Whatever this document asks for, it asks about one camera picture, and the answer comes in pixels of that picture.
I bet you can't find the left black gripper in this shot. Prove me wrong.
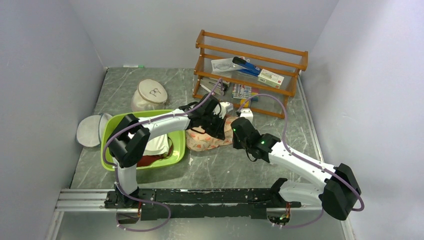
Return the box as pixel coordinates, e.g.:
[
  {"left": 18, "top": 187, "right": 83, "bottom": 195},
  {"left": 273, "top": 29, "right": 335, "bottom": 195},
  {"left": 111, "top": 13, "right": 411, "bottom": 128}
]
[{"left": 201, "top": 112, "right": 227, "bottom": 141}]

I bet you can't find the blue stapler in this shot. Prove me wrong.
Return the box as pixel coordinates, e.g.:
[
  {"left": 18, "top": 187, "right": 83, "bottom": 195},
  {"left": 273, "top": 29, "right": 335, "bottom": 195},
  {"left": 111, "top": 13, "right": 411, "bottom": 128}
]
[{"left": 232, "top": 56, "right": 262, "bottom": 77}]

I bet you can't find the green plastic basin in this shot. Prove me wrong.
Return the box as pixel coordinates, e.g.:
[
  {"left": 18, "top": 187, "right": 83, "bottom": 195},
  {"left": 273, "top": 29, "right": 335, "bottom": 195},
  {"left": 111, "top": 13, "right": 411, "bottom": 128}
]
[{"left": 100, "top": 109, "right": 188, "bottom": 171}]

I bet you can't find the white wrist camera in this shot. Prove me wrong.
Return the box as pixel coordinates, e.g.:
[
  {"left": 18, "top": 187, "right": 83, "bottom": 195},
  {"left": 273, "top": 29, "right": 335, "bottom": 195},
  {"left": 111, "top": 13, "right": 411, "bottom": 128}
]
[
  {"left": 239, "top": 108, "right": 254, "bottom": 123},
  {"left": 218, "top": 101, "right": 234, "bottom": 119}
]

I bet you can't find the white plastic packet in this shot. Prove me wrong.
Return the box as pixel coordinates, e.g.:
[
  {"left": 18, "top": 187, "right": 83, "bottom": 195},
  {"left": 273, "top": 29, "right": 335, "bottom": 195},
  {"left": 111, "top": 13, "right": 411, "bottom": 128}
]
[{"left": 210, "top": 57, "right": 244, "bottom": 73}]

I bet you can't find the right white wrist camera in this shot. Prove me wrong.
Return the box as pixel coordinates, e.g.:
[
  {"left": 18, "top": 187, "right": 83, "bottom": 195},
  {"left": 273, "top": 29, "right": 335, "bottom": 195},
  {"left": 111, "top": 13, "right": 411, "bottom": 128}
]
[{"left": 239, "top": 108, "right": 254, "bottom": 123}]

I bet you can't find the purple cable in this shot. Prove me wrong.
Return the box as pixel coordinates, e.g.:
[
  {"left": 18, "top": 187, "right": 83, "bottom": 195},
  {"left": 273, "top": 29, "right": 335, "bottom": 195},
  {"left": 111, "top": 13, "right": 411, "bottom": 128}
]
[
  {"left": 237, "top": 94, "right": 365, "bottom": 230},
  {"left": 101, "top": 78, "right": 225, "bottom": 233}
]

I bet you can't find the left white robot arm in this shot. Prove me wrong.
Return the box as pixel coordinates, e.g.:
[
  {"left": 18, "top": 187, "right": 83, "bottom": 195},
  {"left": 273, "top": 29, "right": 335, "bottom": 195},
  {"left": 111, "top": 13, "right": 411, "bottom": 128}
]
[{"left": 103, "top": 94, "right": 230, "bottom": 208}]

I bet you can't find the grey black stapler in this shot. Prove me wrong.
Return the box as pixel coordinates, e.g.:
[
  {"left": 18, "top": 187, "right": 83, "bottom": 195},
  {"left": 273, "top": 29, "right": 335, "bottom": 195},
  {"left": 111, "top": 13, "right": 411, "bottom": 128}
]
[{"left": 199, "top": 78, "right": 230, "bottom": 96}]

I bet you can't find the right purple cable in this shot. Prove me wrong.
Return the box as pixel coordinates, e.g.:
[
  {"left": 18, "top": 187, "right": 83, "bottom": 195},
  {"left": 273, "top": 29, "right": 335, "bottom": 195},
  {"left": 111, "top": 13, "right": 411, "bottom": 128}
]
[{"left": 237, "top": 94, "right": 365, "bottom": 230}]

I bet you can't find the floral mesh laundry bag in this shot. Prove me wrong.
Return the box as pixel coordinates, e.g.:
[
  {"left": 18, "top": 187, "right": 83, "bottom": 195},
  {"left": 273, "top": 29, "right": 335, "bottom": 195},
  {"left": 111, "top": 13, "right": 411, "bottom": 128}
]
[{"left": 185, "top": 116, "right": 238, "bottom": 152}]

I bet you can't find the white garment in basin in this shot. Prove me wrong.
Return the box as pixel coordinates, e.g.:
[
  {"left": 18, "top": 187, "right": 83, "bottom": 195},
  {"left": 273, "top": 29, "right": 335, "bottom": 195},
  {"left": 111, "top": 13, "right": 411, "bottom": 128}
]
[{"left": 143, "top": 134, "right": 172, "bottom": 156}]

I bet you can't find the white staples box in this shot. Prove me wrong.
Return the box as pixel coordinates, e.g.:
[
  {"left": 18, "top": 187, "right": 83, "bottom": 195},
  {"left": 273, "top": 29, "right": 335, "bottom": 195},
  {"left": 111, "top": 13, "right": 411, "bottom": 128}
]
[{"left": 257, "top": 69, "right": 284, "bottom": 89}]

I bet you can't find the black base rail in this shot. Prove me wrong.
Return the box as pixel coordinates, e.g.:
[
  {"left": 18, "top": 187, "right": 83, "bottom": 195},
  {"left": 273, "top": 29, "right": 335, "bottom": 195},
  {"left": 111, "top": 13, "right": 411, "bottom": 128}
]
[{"left": 103, "top": 188, "right": 301, "bottom": 221}]

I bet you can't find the coloured marker pack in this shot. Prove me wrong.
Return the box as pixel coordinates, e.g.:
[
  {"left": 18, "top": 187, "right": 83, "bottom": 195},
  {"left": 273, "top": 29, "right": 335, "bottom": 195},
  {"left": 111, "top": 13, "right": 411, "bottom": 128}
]
[{"left": 231, "top": 84, "right": 259, "bottom": 102}]

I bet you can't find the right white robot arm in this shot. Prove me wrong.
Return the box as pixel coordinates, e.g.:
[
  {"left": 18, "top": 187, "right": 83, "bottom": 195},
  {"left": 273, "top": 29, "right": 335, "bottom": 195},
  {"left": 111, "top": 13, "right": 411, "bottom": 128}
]
[{"left": 231, "top": 117, "right": 361, "bottom": 221}]

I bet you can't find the dark red garment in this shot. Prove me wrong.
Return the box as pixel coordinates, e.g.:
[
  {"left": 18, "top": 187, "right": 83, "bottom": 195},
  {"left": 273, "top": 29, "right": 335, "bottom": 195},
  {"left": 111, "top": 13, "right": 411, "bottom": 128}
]
[{"left": 136, "top": 137, "right": 174, "bottom": 167}]

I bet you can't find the orange wooden shelf rack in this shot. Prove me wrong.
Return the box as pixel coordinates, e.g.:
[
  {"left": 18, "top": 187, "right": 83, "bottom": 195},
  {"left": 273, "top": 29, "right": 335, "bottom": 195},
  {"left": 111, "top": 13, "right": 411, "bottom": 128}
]
[{"left": 192, "top": 30, "right": 309, "bottom": 118}]

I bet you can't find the white green marker pen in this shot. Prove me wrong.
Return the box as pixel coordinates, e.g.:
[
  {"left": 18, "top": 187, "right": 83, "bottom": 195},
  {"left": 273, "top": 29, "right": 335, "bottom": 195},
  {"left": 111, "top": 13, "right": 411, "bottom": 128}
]
[{"left": 122, "top": 64, "right": 145, "bottom": 69}]

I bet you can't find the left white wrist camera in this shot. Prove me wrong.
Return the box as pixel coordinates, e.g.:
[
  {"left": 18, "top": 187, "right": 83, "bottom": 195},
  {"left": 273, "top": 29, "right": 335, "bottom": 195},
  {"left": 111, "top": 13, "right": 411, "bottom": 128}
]
[{"left": 218, "top": 101, "right": 234, "bottom": 119}]

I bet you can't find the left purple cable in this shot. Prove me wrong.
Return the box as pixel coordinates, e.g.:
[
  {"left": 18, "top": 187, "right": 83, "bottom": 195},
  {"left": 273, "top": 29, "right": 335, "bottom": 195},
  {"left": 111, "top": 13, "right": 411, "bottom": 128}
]
[{"left": 101, "top": 78, "right": 225, "bottom": 233}]

